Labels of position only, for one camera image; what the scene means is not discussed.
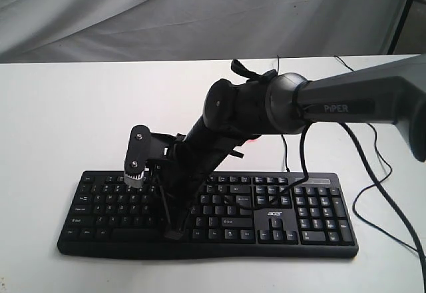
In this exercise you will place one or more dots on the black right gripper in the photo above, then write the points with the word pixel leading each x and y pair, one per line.
pixel 193 158

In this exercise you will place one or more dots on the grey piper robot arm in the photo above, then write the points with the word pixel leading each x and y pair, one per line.
pixel 287 104

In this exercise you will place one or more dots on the black acer keyboard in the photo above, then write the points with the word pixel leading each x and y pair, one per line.
pixel 237 214

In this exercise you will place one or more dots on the white backdrop cloth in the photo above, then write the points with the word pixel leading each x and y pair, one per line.
pixel 40 31

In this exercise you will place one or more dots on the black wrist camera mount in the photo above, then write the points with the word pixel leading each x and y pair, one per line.
pixel 147 151

